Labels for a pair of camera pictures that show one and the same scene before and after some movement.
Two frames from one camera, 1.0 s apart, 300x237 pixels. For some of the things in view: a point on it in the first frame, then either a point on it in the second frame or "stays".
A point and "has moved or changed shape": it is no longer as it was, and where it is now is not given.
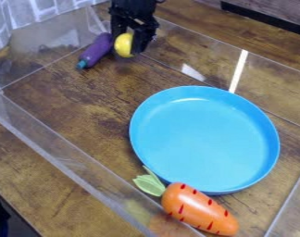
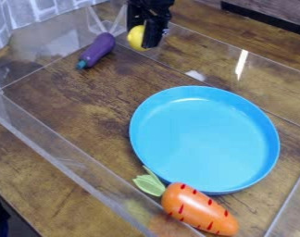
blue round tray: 206,137 stays
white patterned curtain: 14,13 stays
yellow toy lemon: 123,44 has moved or changed shape
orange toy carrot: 190,205 stays
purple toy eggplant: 97,52 stays
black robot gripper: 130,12 to 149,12
